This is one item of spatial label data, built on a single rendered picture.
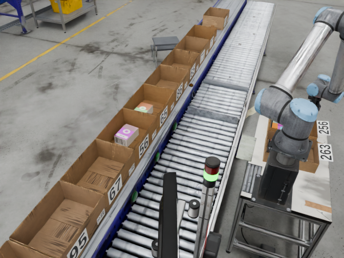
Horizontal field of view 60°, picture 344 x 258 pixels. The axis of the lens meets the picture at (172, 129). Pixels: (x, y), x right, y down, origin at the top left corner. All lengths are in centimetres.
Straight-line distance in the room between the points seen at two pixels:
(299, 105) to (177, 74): 146
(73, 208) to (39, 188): 144
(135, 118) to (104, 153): 40
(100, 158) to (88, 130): 173
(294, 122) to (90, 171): 129
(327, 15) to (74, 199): 182
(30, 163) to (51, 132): 54
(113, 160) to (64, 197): 41
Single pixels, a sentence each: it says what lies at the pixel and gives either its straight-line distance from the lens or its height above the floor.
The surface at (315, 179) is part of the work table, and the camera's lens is 241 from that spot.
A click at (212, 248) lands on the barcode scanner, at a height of 109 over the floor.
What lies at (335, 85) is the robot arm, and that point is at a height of 136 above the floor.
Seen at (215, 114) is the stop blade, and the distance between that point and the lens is 271.
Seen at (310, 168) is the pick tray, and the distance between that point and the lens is 242.
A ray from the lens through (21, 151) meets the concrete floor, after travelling 379.
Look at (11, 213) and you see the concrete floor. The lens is 320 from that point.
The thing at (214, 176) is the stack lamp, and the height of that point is 161.
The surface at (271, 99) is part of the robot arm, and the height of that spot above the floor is 144.
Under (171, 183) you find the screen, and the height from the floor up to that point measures 155.
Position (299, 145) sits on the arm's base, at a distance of 181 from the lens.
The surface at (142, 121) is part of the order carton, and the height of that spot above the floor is 97.
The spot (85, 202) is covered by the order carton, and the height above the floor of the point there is 91.
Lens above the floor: 235
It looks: 39 degrees down
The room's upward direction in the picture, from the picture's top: 2 degrees clockwise
